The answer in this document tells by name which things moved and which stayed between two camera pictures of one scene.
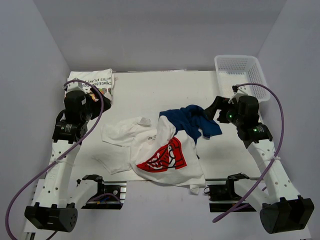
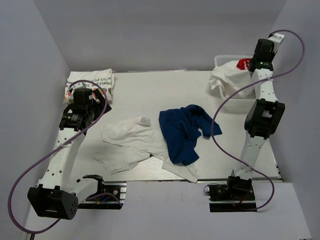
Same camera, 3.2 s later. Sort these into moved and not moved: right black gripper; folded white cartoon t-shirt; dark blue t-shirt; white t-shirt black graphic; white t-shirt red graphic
Moved: white t-shirt red graphic; right black gripper
Not moved: white t-shirt black graphic; dark blue t-shirt; folded white cartoon t-shirt
